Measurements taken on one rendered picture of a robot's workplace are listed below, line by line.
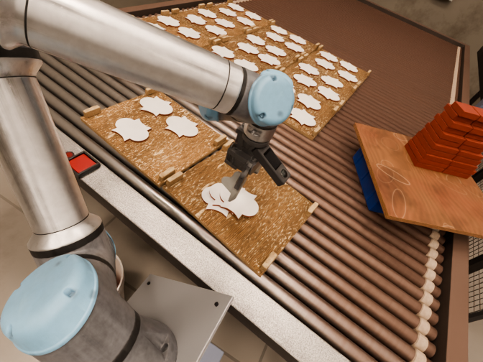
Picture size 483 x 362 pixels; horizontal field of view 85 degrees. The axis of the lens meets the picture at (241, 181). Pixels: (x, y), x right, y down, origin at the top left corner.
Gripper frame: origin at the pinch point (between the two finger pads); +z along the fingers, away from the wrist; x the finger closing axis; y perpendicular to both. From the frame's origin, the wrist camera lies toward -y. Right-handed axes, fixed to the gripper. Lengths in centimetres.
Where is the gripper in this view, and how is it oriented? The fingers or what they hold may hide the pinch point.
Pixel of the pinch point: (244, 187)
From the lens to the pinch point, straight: 79.7
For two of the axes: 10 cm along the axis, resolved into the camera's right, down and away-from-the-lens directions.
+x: -5.2, 5.6, -6.5
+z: -2.4, 6.3, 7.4
